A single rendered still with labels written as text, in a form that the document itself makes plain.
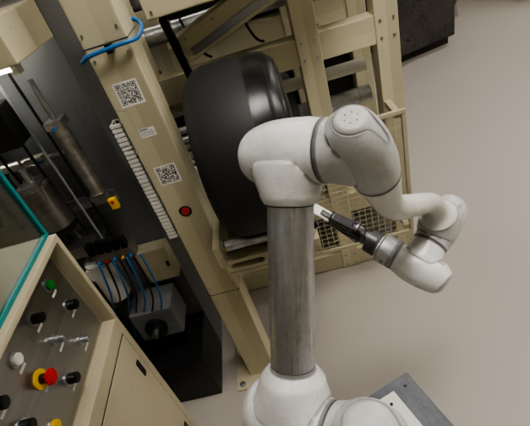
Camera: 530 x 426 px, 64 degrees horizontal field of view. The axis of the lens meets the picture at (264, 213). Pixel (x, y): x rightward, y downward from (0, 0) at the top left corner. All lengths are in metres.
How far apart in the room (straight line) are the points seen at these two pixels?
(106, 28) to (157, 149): 0.37
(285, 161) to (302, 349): 0.40
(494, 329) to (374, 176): 1.61
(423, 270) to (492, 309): 1.17
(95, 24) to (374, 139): 0.84
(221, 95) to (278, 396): 0.80
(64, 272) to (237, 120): 0.69
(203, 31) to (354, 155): 1.04
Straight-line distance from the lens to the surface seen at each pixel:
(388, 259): 1.27
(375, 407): 0.94
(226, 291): 1.80
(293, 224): 0.86
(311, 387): 0.98
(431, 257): 1.27
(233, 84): 1.27
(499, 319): 2.36
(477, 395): 2.13
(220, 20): 1.67
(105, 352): 1.46
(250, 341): 2.06
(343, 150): 0.76
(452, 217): 1.27
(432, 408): 1.36
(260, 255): 1.54
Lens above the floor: 1.86
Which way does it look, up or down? 36 degrees down
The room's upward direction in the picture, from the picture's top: 19 degrees counter-clockwise
